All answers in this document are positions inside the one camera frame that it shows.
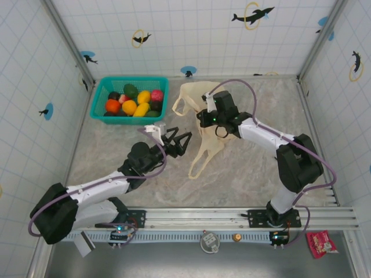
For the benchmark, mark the cream plastic bag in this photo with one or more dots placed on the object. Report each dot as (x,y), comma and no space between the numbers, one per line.
(191,92)

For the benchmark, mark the pink red fake peach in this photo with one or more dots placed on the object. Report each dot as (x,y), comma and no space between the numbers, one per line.
(157,95)

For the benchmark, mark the teal plastic basket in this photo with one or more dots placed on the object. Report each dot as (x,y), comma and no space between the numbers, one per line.
(116,84)

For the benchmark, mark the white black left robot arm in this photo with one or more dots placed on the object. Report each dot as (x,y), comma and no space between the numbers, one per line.
(95,185)

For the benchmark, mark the green fake avocado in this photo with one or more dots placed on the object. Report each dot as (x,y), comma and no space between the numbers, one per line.
(130,90)
(153,114)

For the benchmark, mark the yellow fake lemon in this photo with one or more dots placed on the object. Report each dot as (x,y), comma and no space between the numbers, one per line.
(144,97)

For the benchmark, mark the yellow orange fake fruit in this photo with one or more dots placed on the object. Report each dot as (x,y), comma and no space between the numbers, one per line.
(129,107)

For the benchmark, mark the red fake strawberry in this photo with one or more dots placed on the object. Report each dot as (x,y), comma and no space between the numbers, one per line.
(124,99)

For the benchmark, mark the small controller board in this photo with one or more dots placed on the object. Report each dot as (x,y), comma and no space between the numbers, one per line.
(279,238)
(119,236)

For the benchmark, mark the grey white card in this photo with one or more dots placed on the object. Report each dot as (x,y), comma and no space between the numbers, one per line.
(84,244)

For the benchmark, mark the round grey device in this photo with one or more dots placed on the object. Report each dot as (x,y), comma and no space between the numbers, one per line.
(209,243)

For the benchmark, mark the brass knob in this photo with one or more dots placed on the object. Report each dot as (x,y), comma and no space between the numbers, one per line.
(237,237)

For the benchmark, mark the blue circle sticker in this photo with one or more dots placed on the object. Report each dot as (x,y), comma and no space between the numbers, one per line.
(331,35)
(323,21)

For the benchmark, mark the red snack packet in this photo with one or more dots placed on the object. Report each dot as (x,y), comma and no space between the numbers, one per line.
(319,243)

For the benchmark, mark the aluminium table side rail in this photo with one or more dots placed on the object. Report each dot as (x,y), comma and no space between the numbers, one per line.
(81,121)
(309,110)

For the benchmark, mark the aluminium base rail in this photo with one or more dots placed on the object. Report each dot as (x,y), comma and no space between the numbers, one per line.
(197,215)

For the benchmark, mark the aluminium corner post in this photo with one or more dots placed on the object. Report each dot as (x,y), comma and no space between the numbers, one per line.
(70,40)
(322,40)

